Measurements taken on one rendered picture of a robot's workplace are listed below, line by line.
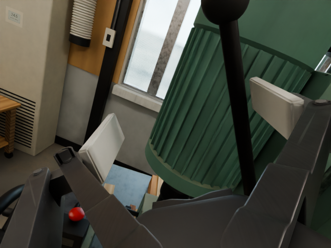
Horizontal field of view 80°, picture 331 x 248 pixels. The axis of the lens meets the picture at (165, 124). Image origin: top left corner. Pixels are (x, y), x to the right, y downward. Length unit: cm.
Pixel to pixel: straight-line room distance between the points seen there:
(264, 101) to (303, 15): 11
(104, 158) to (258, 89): 13
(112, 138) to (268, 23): 19
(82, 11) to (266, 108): 163
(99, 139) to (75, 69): 185
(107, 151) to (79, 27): 160
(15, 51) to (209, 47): 177
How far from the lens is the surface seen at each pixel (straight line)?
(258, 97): 18
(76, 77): 202
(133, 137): 196
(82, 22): 173
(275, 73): 26
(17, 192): 61
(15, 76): 198
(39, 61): 181
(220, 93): 25
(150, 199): 47
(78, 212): 47
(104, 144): 16
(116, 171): 76
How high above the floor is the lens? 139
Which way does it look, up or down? 23 degrees down
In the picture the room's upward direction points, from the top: 22 degrees clockwise
